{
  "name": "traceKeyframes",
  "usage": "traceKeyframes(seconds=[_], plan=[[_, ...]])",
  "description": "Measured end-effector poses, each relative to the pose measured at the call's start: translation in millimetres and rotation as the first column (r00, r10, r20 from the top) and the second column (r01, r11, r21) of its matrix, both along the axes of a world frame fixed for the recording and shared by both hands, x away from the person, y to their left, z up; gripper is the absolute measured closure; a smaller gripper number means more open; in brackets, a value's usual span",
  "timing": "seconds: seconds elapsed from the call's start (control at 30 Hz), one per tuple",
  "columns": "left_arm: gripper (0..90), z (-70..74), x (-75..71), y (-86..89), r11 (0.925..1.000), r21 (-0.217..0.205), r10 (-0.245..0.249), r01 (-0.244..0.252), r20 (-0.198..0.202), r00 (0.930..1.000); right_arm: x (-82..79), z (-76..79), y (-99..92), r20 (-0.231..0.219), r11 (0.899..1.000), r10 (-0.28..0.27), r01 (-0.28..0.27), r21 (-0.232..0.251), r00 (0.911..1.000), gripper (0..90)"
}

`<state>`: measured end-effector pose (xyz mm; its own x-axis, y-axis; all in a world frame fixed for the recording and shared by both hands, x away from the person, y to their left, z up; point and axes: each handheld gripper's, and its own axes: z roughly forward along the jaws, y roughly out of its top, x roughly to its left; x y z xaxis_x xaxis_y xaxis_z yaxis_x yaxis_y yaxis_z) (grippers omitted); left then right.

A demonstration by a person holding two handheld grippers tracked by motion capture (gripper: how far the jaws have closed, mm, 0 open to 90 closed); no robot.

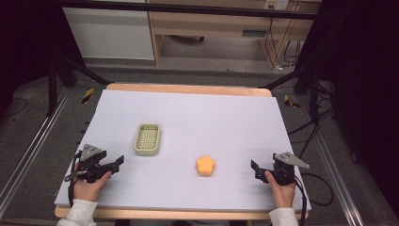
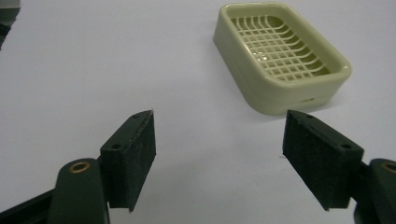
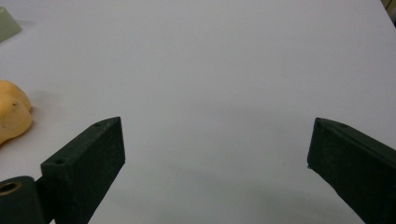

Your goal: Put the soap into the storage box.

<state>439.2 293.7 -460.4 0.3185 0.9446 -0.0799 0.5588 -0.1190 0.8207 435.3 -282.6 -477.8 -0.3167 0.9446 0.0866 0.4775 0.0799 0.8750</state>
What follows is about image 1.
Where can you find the wooden table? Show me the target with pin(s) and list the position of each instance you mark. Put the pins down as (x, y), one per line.
(188, 88)

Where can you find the metal floor rail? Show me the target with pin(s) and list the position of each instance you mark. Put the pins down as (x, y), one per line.
(332, 166)
(34, 144)

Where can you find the yellow black striped tape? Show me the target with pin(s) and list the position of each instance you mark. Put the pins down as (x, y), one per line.
(87, 95)
(291, 102)

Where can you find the white power strip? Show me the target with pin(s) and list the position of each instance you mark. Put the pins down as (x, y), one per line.
(276, 3)

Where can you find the black horizontal frame bar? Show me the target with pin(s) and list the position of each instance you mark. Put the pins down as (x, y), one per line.
(188, 10)

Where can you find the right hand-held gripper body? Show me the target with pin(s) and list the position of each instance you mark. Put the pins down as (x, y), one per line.
(284, 171)

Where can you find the pale green slotted soap dish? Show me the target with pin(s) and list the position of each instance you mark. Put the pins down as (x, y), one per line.
(147, 139)

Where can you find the black curtain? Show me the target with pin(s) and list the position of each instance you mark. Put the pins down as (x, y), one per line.
(363, 78)
(28, 40)

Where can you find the light wooden desk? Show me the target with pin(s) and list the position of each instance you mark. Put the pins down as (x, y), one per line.
(204, 23)

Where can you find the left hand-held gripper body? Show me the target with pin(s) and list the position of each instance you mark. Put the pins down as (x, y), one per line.
(91, 168)

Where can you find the black metal stand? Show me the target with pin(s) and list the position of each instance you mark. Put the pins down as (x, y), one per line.
(51, 88)
(313, 94)

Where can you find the white table cover sheet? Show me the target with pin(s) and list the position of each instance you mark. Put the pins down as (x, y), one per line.
(204, 125)

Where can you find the orange flower-shaped soap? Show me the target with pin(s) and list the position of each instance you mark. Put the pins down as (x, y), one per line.
(205, 165)

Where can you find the person's left hand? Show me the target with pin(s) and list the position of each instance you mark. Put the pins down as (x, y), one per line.
(87, 191)

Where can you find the person's right hand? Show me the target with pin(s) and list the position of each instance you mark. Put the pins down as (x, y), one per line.
(284, 196)

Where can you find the white cabinet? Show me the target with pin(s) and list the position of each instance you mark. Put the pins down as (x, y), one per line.
(109, 34)

